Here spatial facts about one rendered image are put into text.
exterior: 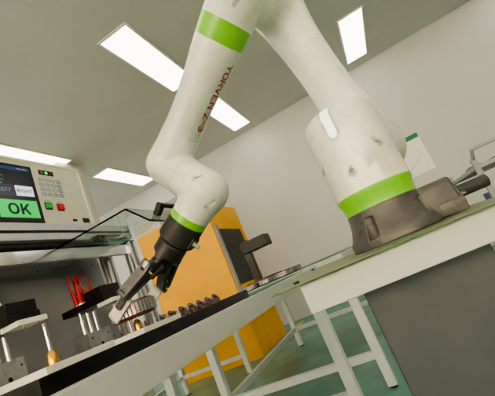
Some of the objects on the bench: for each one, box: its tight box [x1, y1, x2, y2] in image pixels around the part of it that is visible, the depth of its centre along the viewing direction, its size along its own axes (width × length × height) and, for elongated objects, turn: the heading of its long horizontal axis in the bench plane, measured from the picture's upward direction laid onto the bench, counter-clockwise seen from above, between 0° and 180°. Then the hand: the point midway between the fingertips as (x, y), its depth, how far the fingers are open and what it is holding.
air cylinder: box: [0, 356, 29, 396], centre depth 70 cm, size 5×8×6 cm
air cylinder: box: [74, 326, 114, 354], centre depth 92 cm, size 5×8×6 cm
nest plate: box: [0, 340, 115, 396], centre depth 65 cm, size 15×15×1 cm
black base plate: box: [0, 290, 249, 396], centre depth 76 cm, size 47×64×2 cm
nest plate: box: [114, 313, 182, 346], centre depth 87 cm, size 15×15×1 cm
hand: (133, 308), depth 88 cm, fingers closed on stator, 11 cm apart
